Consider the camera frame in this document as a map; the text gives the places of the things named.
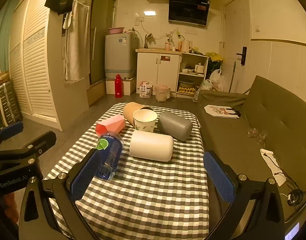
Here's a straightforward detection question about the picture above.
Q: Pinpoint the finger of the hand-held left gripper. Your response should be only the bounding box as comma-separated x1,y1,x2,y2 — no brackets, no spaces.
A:
0,131,57,167
0,121,24,146

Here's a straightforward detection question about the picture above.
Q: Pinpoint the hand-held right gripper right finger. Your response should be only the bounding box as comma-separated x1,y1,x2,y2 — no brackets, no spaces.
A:
203,151,286,240

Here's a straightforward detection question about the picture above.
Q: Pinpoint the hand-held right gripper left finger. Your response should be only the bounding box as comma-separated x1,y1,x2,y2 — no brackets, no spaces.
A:
18,148,102,240

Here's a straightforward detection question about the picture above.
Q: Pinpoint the white cup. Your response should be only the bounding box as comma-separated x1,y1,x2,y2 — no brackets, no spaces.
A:
129,129,174,162

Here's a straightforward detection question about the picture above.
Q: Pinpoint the pink faceted cup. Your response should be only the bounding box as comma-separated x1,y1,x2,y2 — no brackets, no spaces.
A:
95,114,126,136

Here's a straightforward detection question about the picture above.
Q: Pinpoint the grey cup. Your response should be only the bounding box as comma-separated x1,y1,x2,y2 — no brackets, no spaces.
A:
157,111,193,142

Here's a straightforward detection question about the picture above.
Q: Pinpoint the printed paper cup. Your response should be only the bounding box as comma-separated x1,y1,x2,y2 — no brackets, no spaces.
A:
133,109,158,133

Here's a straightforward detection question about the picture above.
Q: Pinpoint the brown cup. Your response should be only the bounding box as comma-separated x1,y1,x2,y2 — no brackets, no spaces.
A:
123,102,153,125

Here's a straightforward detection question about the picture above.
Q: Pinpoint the grey ribbed suitcase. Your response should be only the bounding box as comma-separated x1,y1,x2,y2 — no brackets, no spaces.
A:
0,80,23,126

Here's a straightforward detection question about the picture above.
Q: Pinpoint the blue water bottle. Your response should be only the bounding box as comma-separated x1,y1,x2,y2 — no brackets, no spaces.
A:
94,131,124,180

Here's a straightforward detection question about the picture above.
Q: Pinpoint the green sofa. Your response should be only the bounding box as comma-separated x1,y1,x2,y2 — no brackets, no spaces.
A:
196,75,306,228

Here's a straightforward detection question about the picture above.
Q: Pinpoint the white cloth pouch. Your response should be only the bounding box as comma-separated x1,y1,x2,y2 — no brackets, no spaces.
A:
260,148,287,187

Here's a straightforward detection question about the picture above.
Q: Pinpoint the cardboard box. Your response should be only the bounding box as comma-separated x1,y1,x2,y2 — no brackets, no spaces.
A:
0,64,10,86

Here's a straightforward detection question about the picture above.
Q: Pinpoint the clear plastic wrapper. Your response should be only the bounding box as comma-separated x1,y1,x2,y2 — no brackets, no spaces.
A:
247,127,267,145

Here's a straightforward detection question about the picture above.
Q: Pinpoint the white louvred wardrobe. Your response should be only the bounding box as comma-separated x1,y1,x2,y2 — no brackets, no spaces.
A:
8,0,66,131

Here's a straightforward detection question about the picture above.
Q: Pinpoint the checkered tablecloth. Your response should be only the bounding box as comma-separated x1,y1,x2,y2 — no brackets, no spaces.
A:
44,102,210,240

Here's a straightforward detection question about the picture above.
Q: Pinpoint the red bottle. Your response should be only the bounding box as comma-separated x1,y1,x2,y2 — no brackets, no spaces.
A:
115,74,124,98

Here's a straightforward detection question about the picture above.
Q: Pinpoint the white washer platform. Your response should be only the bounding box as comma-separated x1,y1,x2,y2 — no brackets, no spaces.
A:
105,78,137,96

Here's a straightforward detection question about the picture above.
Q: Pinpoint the white plastic bag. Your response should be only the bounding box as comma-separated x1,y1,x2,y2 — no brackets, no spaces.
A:
209,69,225,92

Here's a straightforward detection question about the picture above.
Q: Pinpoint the wooden broom stick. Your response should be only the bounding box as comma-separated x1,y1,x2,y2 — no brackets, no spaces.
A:
229,60,237,93

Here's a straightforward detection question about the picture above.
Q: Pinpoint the trash bin with pink liner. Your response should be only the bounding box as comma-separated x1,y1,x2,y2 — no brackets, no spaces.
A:
154,84,171,102

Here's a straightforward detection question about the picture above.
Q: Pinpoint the white towel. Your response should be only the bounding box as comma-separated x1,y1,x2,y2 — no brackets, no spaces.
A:
65,0,91,82

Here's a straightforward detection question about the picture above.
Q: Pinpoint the white open shelf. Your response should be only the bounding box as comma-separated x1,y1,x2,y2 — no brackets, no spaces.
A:
176,52,210,98

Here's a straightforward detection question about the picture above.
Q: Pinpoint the white printed package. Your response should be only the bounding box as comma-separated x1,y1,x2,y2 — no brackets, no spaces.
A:
139,81,153,97

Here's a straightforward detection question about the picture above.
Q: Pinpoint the grey washing machine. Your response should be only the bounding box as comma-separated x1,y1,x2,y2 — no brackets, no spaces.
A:
105,33,138,79

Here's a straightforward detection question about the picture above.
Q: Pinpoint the yellow bag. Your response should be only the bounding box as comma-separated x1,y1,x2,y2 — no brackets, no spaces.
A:
205,52,223,63

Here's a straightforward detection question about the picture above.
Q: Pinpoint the glass bathroom door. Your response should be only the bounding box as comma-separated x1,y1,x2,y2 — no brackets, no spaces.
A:
89,0,118,84

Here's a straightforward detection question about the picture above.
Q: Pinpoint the white sink cabinet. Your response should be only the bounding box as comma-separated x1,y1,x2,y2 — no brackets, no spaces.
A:
136,49,181,96

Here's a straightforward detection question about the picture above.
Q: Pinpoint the cream kettle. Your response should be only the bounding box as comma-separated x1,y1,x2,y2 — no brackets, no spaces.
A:
181,39,193,53

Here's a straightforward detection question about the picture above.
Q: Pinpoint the metal faucet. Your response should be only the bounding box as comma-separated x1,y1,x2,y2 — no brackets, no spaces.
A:
144,33,155,49

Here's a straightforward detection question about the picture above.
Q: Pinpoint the white entrance door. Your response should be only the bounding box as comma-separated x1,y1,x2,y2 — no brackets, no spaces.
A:
222,0,251,93

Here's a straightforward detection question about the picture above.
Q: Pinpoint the black range hood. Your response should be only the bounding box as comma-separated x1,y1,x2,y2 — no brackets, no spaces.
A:
168,0,211,27

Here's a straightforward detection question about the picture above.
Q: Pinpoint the black cable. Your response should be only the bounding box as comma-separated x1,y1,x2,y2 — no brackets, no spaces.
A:
264,152,306,207

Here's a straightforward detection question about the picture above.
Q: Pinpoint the black door handle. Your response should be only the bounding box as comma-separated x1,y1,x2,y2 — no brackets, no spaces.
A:
236,46,247,66

